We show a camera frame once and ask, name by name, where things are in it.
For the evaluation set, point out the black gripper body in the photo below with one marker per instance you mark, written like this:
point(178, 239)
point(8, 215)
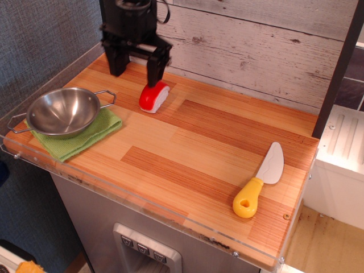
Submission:
point(134, 32)

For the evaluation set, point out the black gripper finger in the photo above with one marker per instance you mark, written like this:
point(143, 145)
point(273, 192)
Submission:
point(118, 59)
point(156, 65)

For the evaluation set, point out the red and white toy sushi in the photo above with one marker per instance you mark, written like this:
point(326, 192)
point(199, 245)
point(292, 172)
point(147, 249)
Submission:
point(152, 98)

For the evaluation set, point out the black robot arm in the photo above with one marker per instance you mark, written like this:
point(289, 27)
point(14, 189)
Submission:
point(110, 8)

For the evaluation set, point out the green folded cloth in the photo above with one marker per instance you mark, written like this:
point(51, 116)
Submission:
point(63, 149)

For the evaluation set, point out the grey toy fridge cabinet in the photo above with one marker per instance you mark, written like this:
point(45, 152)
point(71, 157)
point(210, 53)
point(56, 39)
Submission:
point(93, 215)

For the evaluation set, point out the silver dispenser button panel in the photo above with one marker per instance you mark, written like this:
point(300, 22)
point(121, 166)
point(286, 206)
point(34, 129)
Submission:
point(140, 253)

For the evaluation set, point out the white toy sink counter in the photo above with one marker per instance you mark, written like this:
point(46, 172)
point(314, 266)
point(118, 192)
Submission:
point(335, 184)

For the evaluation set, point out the orange object at corner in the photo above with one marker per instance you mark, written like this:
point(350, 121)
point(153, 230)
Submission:
point(29, 267)

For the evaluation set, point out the steel bowl with handles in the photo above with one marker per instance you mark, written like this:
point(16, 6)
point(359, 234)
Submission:
point(62, 113)

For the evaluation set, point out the clear acrylic guard rail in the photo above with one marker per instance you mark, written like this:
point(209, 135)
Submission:
point(189, 181)

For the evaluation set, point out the yellow handled toy knife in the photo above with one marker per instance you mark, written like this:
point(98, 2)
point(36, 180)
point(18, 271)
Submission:
point(245, 203)

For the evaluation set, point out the dark right shelf post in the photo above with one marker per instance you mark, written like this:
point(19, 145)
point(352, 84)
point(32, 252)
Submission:
point(339, 72)

